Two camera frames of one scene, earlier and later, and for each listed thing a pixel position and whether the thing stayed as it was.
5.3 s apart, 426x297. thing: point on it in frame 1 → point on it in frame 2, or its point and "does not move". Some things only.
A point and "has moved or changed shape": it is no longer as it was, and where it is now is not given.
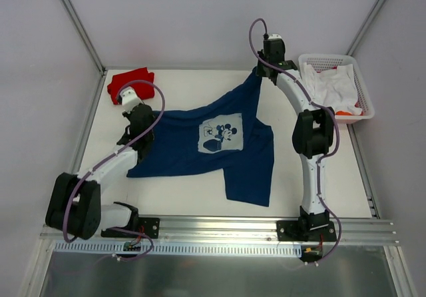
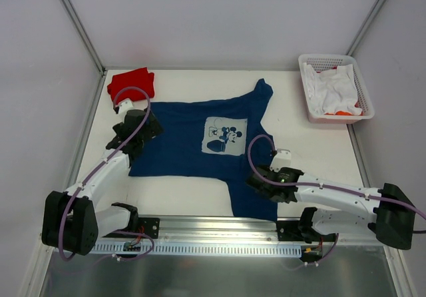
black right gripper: (263, 71) → (260, 180)
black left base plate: (148, 226) does not move
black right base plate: (305, 230) does not move
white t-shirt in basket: (335, 88) does not move
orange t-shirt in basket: (342, 112) does not move
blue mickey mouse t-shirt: (224, 135) has moved or changed shape
